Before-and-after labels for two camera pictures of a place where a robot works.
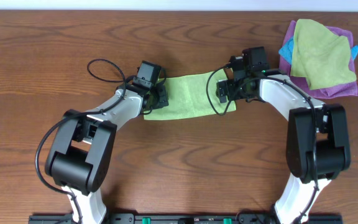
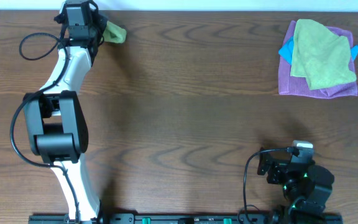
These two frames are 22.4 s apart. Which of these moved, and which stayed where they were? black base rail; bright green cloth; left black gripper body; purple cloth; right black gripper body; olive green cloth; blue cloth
Moved: left black gripper body; bright green cloth; right black gripper body
Stayed: black base rail; purple cloth; blue cloth; olive green cloth
